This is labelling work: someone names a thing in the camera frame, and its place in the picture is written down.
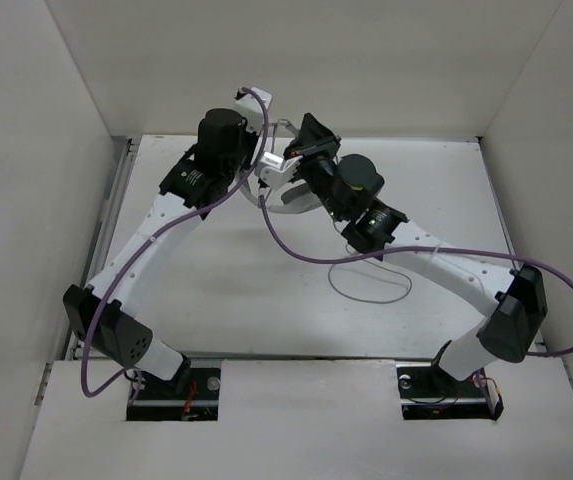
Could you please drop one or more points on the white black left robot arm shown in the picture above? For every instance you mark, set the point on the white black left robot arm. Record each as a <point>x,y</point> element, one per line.
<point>103,313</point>

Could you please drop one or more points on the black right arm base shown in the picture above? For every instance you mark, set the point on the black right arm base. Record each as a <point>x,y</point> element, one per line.
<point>426,394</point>

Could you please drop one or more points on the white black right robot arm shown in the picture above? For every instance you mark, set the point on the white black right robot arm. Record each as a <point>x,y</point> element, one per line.
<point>512,302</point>

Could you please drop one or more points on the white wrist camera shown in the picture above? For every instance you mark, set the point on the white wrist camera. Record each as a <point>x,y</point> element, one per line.
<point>274,171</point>
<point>253,105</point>

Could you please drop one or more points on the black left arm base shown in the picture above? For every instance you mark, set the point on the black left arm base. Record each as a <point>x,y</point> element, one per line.
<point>198,401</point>

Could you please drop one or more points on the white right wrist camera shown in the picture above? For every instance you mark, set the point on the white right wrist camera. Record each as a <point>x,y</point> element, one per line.
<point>274,171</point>

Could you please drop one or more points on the white grey headphones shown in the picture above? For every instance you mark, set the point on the white grey headphones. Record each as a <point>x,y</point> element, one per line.
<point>298,199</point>

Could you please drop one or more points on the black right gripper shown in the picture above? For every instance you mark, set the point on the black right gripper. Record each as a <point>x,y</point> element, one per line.
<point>315,139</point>

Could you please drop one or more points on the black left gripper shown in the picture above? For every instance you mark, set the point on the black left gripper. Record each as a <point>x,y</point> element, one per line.
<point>253,138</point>

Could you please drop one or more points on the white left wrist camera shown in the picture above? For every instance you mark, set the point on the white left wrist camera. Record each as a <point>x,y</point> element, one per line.
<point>253,105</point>

